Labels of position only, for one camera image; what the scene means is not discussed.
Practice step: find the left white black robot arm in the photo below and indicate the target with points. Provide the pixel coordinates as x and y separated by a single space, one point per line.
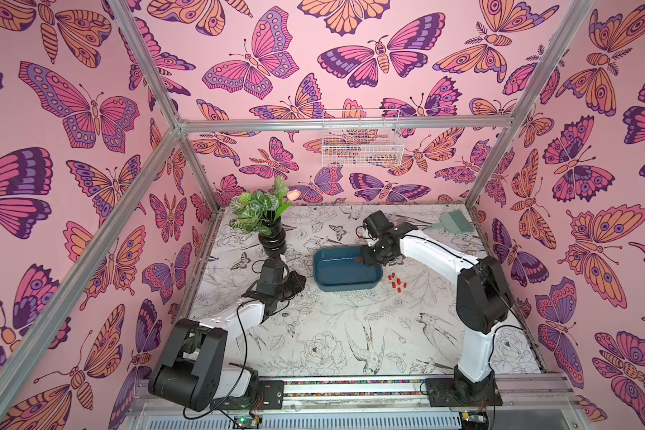
194 371

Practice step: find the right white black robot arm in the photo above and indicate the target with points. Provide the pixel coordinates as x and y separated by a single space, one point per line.
482 303

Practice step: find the white wire basket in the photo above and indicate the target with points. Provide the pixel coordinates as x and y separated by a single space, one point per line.
356 141

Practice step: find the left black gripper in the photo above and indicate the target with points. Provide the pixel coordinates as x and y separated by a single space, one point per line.
296 281

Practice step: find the green plant in black vase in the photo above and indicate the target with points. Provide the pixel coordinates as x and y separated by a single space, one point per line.
260 213

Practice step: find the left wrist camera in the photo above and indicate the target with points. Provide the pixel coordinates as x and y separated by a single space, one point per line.
273 273

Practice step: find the teal plastic storage box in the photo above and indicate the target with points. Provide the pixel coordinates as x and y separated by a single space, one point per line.
336 270

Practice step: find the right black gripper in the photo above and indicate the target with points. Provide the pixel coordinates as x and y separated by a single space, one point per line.
376 253

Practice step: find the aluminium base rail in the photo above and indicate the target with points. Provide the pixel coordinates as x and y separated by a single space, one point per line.
521 401

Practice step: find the green dustpan brush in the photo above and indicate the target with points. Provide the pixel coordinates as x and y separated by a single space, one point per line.
453 222

